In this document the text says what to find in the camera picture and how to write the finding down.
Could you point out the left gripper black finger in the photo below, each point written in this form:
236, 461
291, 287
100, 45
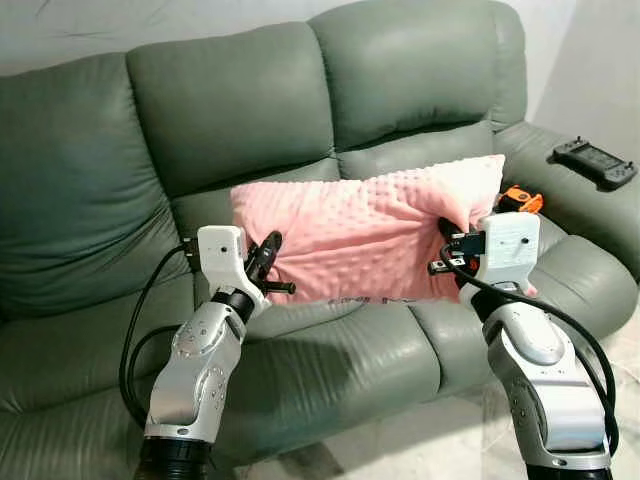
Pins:
266, 252

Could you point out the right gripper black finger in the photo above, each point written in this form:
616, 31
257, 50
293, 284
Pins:
451, 229

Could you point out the pink dotted pillow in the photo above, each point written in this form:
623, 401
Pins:
370, 230

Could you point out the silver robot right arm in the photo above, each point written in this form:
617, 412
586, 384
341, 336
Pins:
545, 390

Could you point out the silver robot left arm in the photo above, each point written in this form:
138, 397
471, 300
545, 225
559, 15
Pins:
200, 370

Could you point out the green leather sofa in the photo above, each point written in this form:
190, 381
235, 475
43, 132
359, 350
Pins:
250, 100

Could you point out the orange and black device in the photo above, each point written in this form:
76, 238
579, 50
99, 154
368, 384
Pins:
520, 200

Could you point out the black game controller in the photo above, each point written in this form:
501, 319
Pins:
595, 162

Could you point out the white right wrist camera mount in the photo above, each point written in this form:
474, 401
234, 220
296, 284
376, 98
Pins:
512, 250

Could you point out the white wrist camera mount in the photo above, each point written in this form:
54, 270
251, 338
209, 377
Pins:
512, 250
220, 250

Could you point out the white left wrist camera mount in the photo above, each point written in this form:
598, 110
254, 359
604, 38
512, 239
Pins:
220, 250

